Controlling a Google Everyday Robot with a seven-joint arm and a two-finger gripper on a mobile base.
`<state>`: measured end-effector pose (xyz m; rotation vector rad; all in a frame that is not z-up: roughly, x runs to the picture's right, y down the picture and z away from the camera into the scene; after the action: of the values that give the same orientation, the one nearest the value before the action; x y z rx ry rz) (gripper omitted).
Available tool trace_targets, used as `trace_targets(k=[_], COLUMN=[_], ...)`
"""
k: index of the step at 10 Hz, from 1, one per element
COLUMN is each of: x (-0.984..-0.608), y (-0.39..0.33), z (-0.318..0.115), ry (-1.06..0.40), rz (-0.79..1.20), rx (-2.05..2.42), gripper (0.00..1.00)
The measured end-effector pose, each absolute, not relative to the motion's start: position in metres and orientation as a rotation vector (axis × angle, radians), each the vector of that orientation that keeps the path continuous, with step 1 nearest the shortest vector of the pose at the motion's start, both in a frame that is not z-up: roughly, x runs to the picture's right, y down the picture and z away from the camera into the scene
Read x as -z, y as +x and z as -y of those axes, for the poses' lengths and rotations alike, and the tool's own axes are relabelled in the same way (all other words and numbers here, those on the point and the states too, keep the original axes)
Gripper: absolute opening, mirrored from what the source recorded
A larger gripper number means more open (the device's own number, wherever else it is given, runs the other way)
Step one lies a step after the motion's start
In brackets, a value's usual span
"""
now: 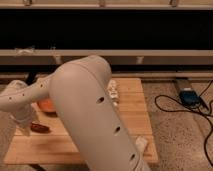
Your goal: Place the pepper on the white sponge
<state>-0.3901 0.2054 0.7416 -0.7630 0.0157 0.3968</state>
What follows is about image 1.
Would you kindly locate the white sponge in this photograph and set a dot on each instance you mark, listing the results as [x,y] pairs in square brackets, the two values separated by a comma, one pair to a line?
[141,143]

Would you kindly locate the long grey rail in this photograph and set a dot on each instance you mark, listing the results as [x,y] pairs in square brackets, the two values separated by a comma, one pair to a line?
[51,57]

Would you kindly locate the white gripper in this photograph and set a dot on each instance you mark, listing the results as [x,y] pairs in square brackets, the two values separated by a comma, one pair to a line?
[23,117]

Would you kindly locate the orange bowl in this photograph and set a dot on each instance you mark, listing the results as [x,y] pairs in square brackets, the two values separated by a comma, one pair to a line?
[46,106]

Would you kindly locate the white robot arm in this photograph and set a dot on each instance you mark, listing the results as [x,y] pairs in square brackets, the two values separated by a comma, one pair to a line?
[78,91]

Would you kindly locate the white plastic bottle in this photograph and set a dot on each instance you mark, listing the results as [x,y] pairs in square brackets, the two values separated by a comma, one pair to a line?
[113,92]

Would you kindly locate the blue power adapter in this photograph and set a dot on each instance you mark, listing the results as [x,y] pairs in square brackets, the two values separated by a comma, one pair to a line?
[189,97]

